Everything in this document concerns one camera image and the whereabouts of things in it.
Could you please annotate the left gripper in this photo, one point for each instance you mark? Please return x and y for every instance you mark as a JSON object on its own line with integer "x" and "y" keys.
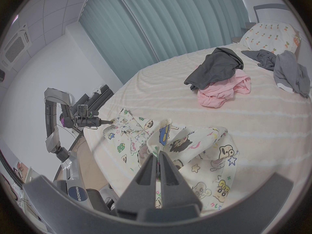
{"x": 87, "y": 122}

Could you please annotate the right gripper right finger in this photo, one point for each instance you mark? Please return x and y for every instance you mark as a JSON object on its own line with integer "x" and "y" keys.
{"x": 175, "y": 189}

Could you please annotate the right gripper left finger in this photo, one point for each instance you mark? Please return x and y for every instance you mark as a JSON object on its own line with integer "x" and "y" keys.
{"x": 143, "y": 184}

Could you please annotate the white printed pyjama top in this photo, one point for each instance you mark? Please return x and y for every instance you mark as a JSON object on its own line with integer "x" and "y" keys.
{"x": 204, "y": 155}

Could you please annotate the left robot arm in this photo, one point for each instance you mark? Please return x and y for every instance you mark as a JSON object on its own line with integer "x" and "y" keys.
{"x": 51, "y": 116}

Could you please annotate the dark grey cylinder stack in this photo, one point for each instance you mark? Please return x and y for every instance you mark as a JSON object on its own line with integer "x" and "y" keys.
{"x": 97, "y": 97}

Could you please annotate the bed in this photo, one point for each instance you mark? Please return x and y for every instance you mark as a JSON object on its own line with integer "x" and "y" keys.
{"x": 170, "y": 82}

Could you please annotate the ceiling air conditioner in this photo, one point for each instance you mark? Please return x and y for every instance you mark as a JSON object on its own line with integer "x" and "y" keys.
{"x": 15, "y": 47}

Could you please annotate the pink garment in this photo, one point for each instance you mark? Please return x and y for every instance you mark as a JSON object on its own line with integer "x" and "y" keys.
{"x": 219, "y": 94}

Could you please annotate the blue-green curtain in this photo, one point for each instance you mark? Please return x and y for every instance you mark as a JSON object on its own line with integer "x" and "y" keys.
{"x": 158, "y": 21}

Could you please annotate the black garment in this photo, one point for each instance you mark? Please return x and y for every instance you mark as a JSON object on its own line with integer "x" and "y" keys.
{"x": 217, "y": 67}

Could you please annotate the dark grey garment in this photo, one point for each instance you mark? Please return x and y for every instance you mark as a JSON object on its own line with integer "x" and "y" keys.
{"x": 263, "y": 57}

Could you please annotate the white printed pillow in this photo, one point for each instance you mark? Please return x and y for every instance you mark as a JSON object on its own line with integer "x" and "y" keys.
{"x": 268, "y": 36}

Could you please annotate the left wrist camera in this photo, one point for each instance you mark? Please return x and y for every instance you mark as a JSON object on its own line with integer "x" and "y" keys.
{"x": 82, "y": 110}

